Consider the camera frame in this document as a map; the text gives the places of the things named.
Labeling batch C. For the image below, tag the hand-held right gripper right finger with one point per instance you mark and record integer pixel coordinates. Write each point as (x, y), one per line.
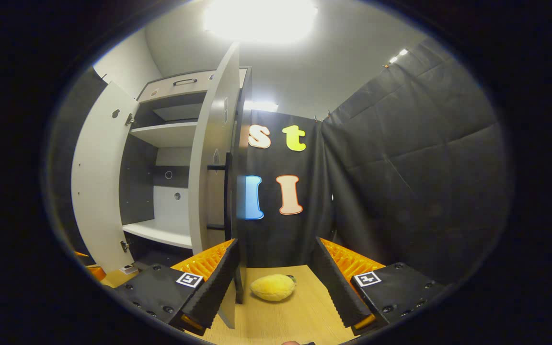
(336, 287)

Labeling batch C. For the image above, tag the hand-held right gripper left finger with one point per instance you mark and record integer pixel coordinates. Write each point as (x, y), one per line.
(218, 287)

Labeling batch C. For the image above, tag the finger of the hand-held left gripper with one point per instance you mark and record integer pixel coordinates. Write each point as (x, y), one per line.
(97, 273)
(82, 255)

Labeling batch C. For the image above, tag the light grey cabinet door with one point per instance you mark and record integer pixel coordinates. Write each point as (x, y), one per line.
(98, 191)
(209, 143)

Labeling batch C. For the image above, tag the grey white cabinet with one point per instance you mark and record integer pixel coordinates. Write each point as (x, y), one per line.
(170, 134)

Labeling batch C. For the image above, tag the light grey cabinet drawer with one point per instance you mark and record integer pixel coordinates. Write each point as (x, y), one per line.
(166, 89)

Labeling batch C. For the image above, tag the yellow plush lemon toy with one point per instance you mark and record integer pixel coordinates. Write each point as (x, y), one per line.
(272, 287)

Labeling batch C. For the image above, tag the black backdrop cloth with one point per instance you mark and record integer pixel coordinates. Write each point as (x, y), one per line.
(424, 167)

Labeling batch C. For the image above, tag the small ceiling light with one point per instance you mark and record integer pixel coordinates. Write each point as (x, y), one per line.
(398, 55)
(261, 106)

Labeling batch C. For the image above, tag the large ceiling light panel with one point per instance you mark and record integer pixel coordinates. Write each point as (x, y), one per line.
(261, 19)

